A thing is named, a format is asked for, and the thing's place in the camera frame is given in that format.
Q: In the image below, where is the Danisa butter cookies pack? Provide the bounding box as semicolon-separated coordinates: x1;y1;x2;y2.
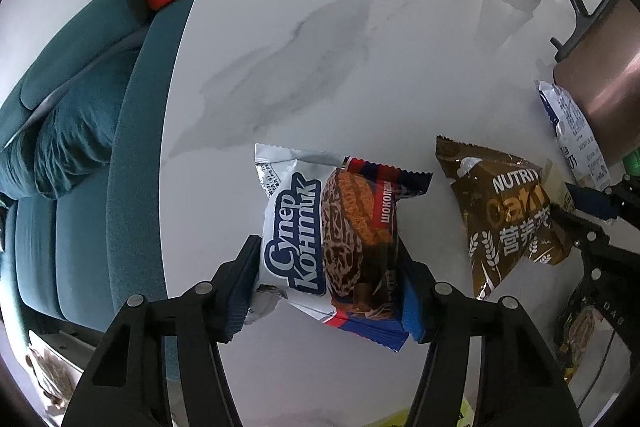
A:
553;283;602;384

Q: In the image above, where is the brown oat snack bag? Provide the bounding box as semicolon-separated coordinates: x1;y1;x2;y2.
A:
435;135;570;300

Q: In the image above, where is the white Super Kontik snack pack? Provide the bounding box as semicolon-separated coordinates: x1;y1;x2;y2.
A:
245;143;432;351

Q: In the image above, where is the beige small snack packet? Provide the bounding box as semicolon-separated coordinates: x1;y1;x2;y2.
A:
541;159;575;212

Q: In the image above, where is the silver white snack bag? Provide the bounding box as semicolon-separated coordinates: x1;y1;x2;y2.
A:
536;80;611;191

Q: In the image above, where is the copper kettle with black lid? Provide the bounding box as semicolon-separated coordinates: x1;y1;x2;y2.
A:
551;0;639;166

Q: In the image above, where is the teal cushion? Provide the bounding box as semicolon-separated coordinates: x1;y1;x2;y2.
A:
1;49;138;200

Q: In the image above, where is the teal sofa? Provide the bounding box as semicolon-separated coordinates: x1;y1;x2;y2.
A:
1;0;194;359

